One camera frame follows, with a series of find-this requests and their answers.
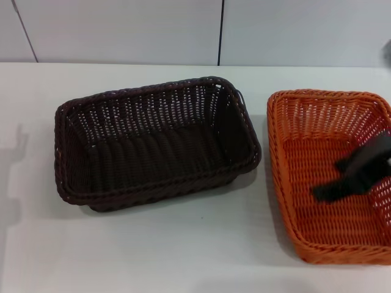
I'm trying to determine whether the orange woven basket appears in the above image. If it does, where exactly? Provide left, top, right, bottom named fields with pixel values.
left=266, top=88, right=391, bottom=266

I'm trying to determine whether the dark brown woven basket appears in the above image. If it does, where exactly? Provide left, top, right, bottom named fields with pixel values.
left=54, top=75, right=263, bottom=213

